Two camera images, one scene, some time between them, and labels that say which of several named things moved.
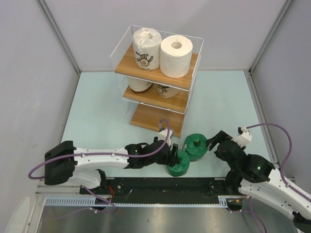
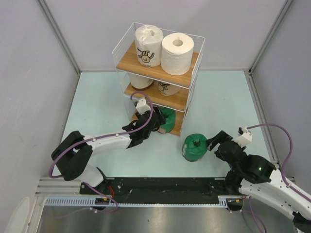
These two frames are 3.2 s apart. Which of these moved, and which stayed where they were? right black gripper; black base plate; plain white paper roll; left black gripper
Moved: left black gripper
Stayed: plain white paper roll; black base plate; right black gripper
